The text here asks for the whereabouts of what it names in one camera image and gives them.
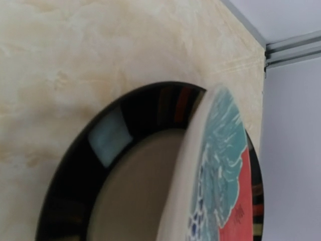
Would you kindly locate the large black round plate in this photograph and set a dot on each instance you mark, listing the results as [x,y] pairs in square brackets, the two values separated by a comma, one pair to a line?
[114,180]

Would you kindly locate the grey white painted plate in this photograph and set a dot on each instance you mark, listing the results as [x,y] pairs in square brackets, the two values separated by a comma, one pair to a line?
[210,196]

